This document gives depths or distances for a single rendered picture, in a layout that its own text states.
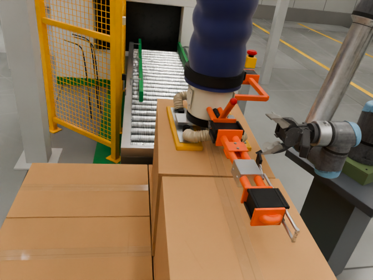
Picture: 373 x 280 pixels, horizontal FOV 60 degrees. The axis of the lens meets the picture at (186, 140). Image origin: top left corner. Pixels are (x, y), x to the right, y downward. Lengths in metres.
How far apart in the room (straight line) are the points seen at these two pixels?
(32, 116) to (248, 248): 2.02
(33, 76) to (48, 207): 1.14
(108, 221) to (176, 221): 0.61
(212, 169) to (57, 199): 0.78
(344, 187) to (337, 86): 0.51
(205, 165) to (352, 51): 0.65
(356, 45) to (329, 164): 0.42
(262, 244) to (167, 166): 0.40
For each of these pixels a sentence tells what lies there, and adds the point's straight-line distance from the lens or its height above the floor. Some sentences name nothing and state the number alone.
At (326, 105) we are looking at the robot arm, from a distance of 1.31.
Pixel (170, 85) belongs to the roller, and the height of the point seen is 0.55.
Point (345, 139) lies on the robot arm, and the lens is 1.23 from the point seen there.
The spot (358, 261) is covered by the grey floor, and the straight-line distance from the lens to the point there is 2.45.
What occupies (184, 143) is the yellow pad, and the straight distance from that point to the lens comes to 1.19.
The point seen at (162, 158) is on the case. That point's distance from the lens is 1.12.
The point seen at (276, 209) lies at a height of 1.09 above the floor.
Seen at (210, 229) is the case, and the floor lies 0.94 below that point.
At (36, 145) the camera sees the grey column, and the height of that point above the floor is 0.18.
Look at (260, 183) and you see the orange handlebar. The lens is 0.86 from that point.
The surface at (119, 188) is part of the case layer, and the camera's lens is 1.62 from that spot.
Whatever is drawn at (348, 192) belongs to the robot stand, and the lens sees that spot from 1.58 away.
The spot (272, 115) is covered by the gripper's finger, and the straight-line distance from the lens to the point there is 1.07.
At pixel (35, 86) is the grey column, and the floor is 0.66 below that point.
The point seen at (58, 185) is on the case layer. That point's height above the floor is 0.54.
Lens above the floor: 1.57
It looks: 30 degrees down
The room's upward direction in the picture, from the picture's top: 7 degrees clockwise
